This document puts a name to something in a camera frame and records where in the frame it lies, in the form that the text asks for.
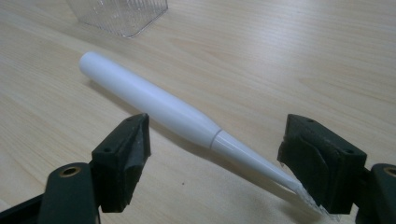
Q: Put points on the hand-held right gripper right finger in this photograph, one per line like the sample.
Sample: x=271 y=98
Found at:
x=327 y=168

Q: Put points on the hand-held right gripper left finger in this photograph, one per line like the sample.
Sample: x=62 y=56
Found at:
x=120 y=161

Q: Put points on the white electric toothbrush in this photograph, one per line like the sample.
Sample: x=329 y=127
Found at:
x=162 y=105

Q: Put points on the clear ribbed plastic container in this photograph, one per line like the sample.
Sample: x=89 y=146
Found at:
x=120 y=14

